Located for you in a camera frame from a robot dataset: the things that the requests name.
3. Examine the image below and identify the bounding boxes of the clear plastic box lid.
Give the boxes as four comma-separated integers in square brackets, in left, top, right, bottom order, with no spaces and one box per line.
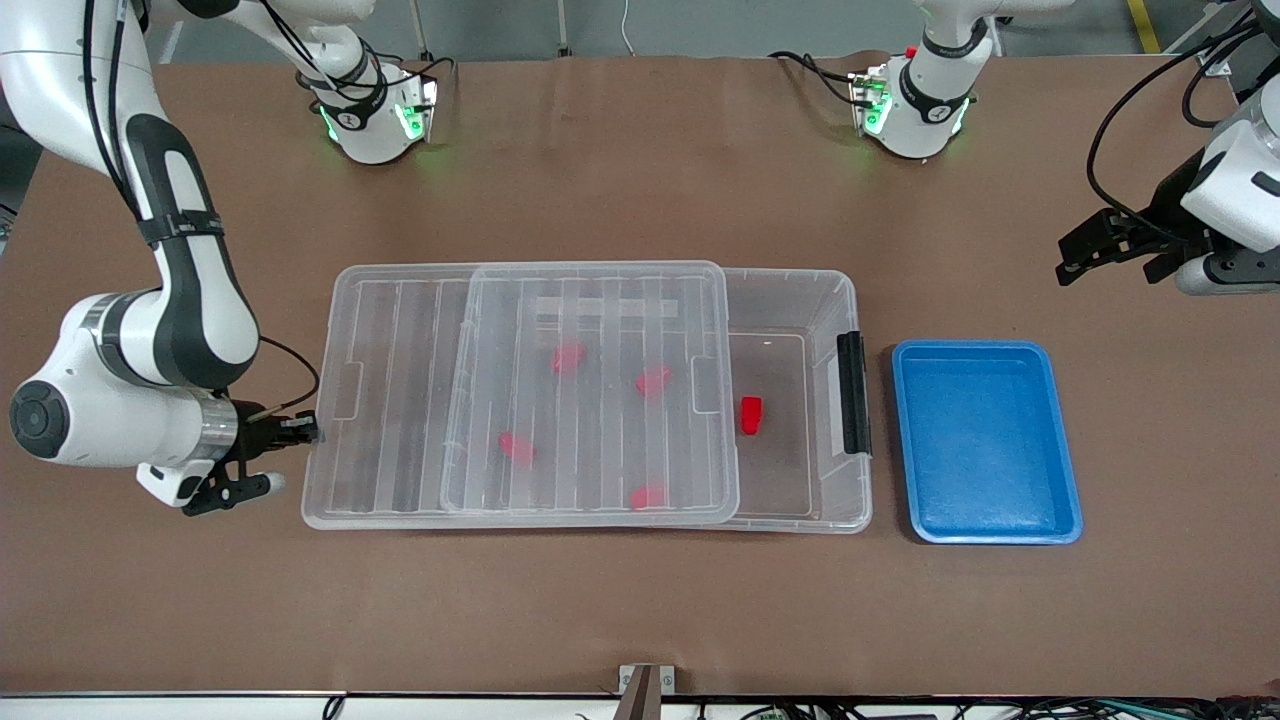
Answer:
[301,260,741,530]

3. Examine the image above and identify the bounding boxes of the black box latch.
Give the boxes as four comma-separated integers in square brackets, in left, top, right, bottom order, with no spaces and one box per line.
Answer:
[836,331,871,457]

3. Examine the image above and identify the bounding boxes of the clear plastic storage box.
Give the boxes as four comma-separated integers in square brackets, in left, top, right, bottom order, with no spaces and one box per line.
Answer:
[443,265,874,535]

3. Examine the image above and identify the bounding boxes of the blue plastic tray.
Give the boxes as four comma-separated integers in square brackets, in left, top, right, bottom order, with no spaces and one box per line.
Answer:
[892,339,1084,546]

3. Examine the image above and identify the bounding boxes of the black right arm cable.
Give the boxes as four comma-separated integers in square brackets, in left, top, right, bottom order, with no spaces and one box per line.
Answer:
[85,0,321,421]

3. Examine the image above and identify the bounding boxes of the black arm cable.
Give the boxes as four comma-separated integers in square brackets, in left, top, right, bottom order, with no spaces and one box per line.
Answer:
[85,0,321,421]
[1087,0,1280,241]

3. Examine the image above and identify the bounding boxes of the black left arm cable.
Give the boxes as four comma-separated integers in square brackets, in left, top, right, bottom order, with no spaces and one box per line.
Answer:
[1087,0,1280,241]

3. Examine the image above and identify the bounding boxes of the black left base cable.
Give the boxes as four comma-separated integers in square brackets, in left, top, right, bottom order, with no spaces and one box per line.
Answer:
[768,50,863,107]

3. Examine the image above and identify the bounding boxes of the metal table edge bracket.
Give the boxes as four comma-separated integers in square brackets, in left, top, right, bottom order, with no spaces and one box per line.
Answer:
[618,664,677,720]

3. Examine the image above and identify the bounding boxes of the cable bundle under table edge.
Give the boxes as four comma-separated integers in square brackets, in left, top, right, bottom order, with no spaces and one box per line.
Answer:
[690,698,1280,720]

